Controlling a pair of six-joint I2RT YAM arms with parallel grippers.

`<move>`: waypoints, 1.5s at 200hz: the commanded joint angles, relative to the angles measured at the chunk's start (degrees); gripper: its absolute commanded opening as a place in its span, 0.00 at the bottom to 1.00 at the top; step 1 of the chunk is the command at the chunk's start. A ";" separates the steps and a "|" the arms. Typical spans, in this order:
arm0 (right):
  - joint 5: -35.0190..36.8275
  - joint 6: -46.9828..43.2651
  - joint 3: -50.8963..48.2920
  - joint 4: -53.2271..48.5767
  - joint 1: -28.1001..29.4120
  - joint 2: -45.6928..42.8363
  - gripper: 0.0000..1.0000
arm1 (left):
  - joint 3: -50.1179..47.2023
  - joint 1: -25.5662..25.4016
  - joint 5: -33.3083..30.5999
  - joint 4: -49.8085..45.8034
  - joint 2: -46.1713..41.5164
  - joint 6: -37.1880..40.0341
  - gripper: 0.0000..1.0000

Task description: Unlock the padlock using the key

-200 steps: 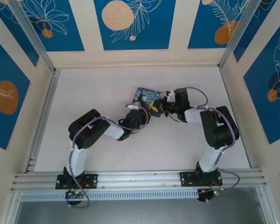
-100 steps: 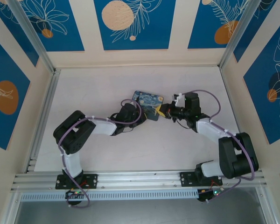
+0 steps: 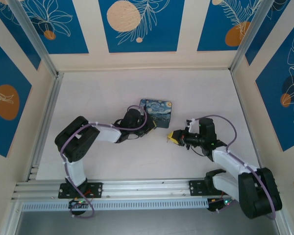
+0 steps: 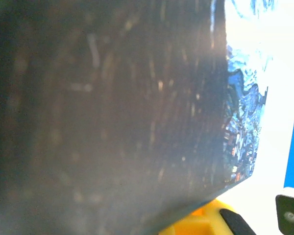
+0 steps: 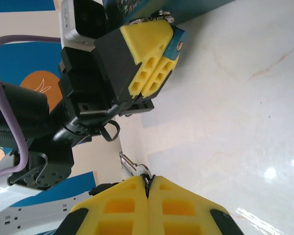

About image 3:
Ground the blue floral wall panel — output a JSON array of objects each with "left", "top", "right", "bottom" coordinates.
[
  {"left": 0, "top": 35, "right": 33, "bottom": 158},
  {"left": 245, "top": 0, "right": 292, "bottom": 66},
  {"left": 98, "top": 0, "right": 186, "bottom": 53},
  {"left": 255, "top": 22, "right": 294, "bottom": 152},
  {"left": 0, "top": 4, "right": 42, "bottom": 71},
  {"left": 21, "top": 0, "right": 89, "bottom": 55},
  {"left": 196, "top": 0, "right": 263, "bottom": 52}
]

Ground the aluminium corner post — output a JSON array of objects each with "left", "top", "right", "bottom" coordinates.
[
  {"left": 229, "top": 0, "right": 270, "bottom": 73},
  {"left": 7, "top": 0, "right": 59, "bottom": 77}
]

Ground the aluminium side rail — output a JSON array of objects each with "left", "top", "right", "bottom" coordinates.
[
  {"left": 230, "top": 70, "right": 264, "bottom": 170},
  {"left": 26, "top": 72, "right": 65, "bottom": 182}
]

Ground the starry night print tin box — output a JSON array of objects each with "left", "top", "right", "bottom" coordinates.
[{"left": 139, "top": 98, "right": 174, "bottom": 129}]

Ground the small circuit board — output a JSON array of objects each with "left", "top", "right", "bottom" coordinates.
[
  {"left": 207, "top": 197, "right": 233, "bottom": 213},
  {"left": 68, "top": 199, "right": 89, "bottom": 209}
]

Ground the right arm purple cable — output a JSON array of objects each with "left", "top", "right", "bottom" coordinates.
[{"left": 192, "top": 114, "right": 277, "bottom": 221}]

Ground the white slotted cable duct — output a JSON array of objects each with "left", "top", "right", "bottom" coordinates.
[{"left": 21, "top": 197, "right": 209, "bottom": 212}]

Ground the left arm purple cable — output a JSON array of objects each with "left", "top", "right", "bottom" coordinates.
[{"left": 60, "top": 105, "right": 149, "bottom": 218}]

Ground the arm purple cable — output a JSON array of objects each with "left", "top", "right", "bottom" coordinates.
[
  {"left": 60, "top": 105, "right": 149, "bottom": 218},
  {"left": 192, "top": 114, "right": 277, "bottom": 221}
]

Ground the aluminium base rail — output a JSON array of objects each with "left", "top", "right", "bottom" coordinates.
[{"left": 11, "top": 179, "right": 236, "bottom": 201}]

